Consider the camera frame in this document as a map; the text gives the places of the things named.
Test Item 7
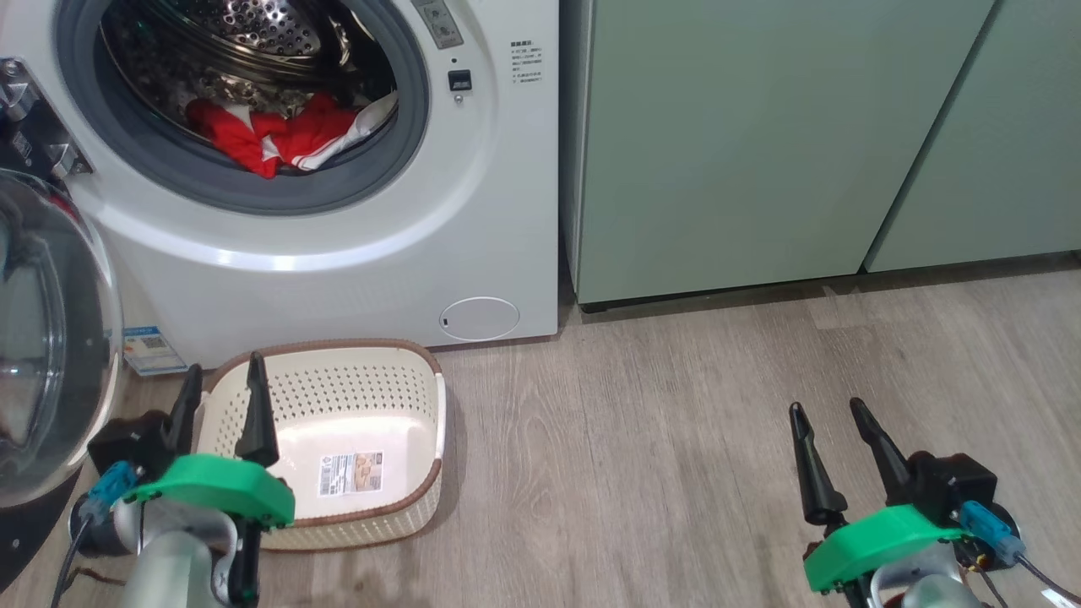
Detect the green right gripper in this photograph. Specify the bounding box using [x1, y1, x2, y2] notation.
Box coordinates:
[790, 398, 968, 594]

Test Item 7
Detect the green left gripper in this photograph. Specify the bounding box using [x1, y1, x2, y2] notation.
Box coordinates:
[127, 352, 296, 529]

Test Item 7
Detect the round glass washer door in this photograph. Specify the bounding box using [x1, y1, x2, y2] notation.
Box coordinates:
[0, 59, 126, 592]

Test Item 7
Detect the red and white garment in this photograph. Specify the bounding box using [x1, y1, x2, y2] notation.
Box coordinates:
[186, 91, 398, 180]

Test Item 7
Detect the printed product label sticker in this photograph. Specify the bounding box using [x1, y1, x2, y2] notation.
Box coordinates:
[318, 450, 383, 497]

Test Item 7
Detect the cream perforated laundry basket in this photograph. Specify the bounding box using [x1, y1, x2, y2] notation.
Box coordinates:
[193, 339, 448, 551]

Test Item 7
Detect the white front-load washing machine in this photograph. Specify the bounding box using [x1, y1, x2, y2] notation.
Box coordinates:
[0, 0, 562, 368]

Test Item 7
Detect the stainless steel washing machine drum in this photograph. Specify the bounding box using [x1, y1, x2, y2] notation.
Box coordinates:
[100, 0, 398, 144]

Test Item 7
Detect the blue energy label sticker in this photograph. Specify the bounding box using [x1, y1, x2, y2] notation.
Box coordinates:
[123, 325, 188, 377]

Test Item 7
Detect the round white filter cover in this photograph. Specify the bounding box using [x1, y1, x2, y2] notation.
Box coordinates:
[438, 296, 521, 343]

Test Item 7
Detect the pale green cabinet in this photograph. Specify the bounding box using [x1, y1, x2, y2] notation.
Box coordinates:
[562, 0, 997, 307]
[863, 0, 1081, 274]

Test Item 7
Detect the grey rating label sticker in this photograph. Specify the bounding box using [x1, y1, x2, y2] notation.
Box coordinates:
[414, 0, 464, 50]

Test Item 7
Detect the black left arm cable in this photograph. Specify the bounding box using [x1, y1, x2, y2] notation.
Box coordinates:
[51, 515, 94, 608]

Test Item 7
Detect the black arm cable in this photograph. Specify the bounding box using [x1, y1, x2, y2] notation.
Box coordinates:
[1013, 553, 1081, 607]
[51, 515, 94, 608]

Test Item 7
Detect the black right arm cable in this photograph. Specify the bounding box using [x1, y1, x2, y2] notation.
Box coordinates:
[1013, 553, 1081, 607]

